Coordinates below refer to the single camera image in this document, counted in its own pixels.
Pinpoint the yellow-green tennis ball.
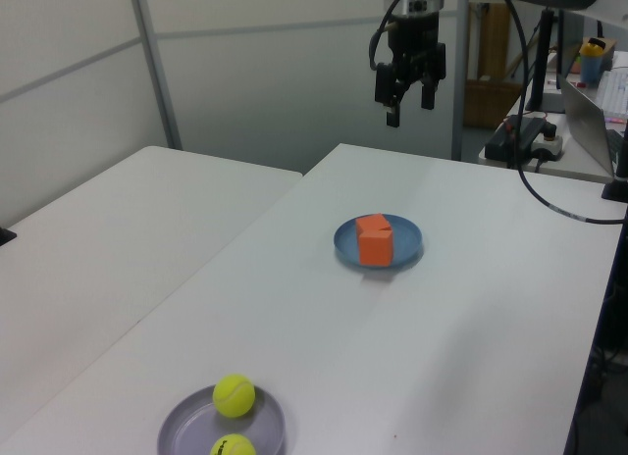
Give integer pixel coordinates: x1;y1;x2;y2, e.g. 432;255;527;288
212;373;257;419
209;433;257;455

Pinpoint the silver laptop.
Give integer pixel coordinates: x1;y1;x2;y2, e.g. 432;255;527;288
558;74;627;179

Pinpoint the tall flat cardboard sheet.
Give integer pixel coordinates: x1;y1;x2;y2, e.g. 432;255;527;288
474;3;511;81

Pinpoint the brown cardboard box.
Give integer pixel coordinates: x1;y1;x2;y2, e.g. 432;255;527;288
463;79;524;129

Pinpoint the black power strip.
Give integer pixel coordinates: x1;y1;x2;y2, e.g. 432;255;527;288
484;115;546;170

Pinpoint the dark computer monitor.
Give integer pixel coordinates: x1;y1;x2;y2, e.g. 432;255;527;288
558;8;587;78

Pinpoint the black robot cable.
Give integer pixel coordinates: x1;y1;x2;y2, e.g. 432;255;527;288
367;0;627;226

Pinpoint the emergency stop button box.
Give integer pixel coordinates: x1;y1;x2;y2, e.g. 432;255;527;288
532;123;564;162

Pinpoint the orange foam cube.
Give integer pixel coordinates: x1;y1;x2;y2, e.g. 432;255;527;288
357;227;395;269
354;213;390;236

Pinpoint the white keyboard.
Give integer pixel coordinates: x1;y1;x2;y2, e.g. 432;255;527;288
601;67;628;118

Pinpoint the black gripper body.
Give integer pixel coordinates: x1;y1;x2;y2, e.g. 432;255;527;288
387;12;442;79

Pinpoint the blue plate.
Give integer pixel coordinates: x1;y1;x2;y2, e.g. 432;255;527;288
333;213;424;271

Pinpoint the blue bottle with yellow lid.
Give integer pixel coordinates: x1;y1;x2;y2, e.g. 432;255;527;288
578;36;605;86

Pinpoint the black monitor stand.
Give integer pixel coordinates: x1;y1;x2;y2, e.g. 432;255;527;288
525;8;568;114

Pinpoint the purple plate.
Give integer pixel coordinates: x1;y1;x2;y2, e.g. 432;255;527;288
156;384;288;455

